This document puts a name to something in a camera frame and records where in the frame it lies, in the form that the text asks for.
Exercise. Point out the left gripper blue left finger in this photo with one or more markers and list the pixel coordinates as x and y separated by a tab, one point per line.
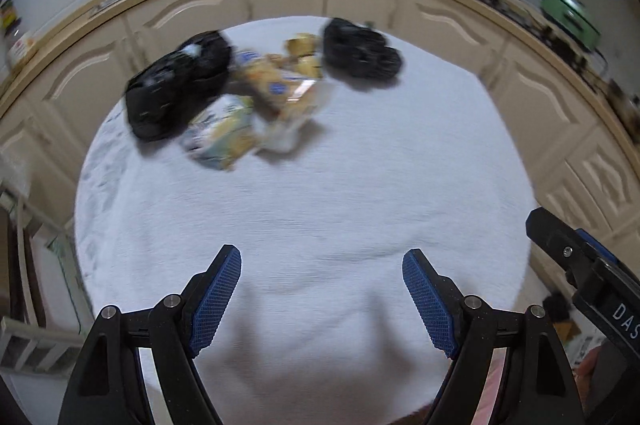
209	298

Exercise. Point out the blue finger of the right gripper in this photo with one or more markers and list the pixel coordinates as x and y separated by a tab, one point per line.
597	246
555	234

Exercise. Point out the large black plastic bag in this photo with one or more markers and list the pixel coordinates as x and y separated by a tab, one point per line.
161	99

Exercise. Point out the small black plastic bag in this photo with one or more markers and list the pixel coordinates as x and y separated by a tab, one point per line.
359	51

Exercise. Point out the clear bag of snack wrappers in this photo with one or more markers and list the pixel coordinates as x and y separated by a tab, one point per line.
270	99

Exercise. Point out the white towel table cover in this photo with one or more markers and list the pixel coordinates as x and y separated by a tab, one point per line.
321	328

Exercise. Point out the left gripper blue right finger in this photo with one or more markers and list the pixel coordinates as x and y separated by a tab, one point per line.
429	292

